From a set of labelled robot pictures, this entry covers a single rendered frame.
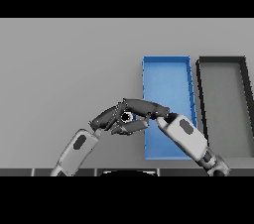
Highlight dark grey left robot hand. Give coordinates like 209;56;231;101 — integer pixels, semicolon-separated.
88;102;124;133

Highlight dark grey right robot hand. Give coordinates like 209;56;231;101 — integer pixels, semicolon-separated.
110;98;171;136

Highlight dark grey bin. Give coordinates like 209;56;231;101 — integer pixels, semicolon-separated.
195;56;254;159

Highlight blue pipe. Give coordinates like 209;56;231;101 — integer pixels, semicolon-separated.
120;111;137;125

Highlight blue bin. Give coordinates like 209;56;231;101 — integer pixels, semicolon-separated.
142;55;198;161

